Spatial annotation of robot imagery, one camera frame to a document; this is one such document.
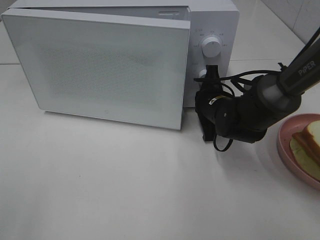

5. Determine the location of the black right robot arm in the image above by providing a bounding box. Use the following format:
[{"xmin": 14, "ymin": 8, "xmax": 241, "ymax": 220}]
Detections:
[{"xmin": 194, "ymin": 30, "xmax": 320, "ymax": 151}]

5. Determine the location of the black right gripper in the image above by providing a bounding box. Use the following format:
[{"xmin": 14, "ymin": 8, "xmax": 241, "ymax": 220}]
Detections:
[{"xmin": 195, "ymin": 64, "xmax": 225, "ymax": 144}]

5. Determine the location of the lower white timer knob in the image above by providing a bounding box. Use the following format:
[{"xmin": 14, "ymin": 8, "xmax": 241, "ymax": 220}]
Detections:
[{"xmin": 198, "ymin": 69, "xmax": 207, "ymax": 83}]

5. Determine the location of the upper white power knob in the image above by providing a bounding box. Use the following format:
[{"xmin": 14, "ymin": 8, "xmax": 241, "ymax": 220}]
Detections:
[{"xmin": 201, "ymin": 36, "xmax": 222, "ymax": 58}]

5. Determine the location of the white microwave oven body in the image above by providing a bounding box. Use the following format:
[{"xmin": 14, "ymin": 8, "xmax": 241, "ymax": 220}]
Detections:
[{"xmin": 6, "ymin": 0, "xmax": 239, "ymax": 108}]

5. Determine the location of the sandwich with bread and lettuce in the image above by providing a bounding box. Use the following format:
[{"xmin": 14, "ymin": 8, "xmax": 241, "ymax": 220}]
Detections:
[{"xmin": 289, "ymin": 120, "xmax": 320, "ymax": 182}]

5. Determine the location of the pink round plate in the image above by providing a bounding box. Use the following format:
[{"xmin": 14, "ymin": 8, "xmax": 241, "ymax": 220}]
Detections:
[{"xmin": 277, "ymin": 113, "xmax": 320, "ymax": 189}]

